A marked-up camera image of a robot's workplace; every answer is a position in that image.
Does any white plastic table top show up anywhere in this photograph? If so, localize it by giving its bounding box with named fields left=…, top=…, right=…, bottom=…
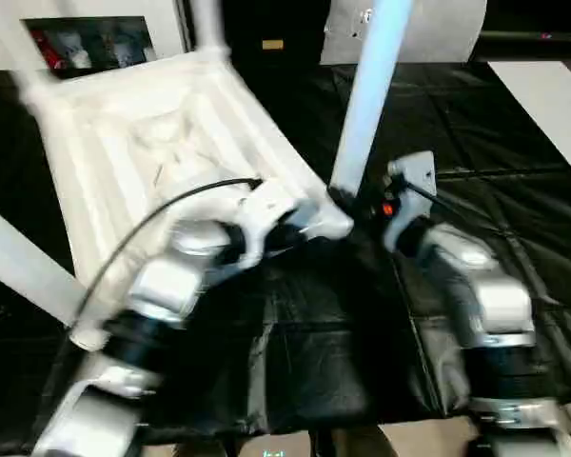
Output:
left=19, top=50, right=355, bottom=287

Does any white cabinet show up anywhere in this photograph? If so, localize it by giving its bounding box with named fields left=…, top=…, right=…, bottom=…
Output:
left=0, top=0, right=191, bottom=72

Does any black box with yellow label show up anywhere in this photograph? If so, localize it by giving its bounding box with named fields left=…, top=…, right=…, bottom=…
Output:
left=224, top=0, right=334, bottom=68

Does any white flat board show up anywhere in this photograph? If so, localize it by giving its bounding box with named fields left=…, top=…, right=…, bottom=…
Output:
left=487, top=59, right=571, bottom=191

